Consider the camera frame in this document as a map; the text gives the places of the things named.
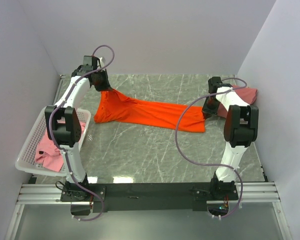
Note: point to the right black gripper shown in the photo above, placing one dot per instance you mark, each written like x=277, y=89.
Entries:
x=207, y=111

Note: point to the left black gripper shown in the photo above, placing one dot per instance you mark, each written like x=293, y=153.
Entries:
x=106, y=86

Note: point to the orange polo shirt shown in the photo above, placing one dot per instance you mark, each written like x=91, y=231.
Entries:
x=114, y=106

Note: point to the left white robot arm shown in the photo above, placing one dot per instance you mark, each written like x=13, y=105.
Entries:
x=64, y=128

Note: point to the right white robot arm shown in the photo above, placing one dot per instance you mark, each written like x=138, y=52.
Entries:
x=240, y=130

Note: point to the folded pink t shirt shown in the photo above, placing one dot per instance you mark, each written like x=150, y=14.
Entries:
x=241, y=97

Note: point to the crumpled pink shirt in basket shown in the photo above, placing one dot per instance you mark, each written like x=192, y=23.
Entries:
x=48, y=155

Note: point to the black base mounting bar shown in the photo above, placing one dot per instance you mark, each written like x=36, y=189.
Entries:
x=151, y=196

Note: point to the white plastic laundry basket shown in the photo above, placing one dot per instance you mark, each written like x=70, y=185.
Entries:
x=26, y=158

